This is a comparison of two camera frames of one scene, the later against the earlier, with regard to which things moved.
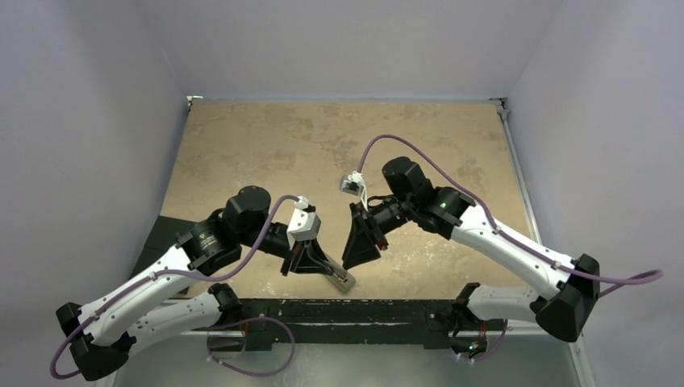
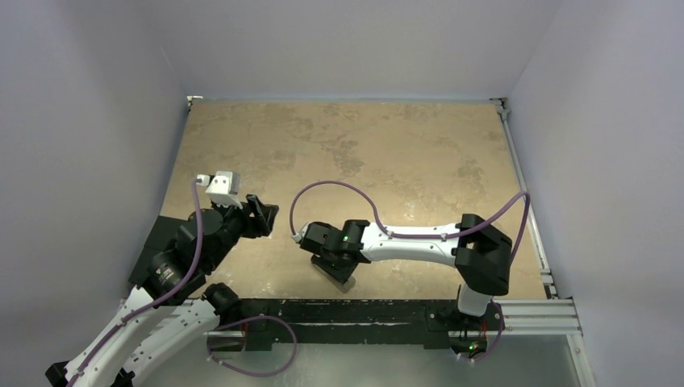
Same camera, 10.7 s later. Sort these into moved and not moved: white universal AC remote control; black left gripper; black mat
Moved: black left gripper
Not moved: white universal AC remote control; black mat
